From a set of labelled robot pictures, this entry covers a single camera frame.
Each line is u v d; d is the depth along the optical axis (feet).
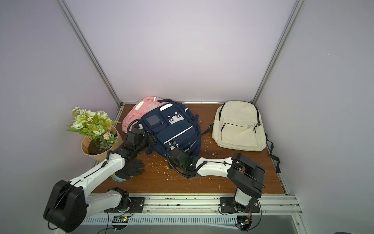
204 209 2.38
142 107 3.76
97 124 2.46
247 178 1.42
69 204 1.31
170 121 3.20
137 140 2.17
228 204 2.38
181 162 2.03
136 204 2.39
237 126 3.39
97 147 2.72
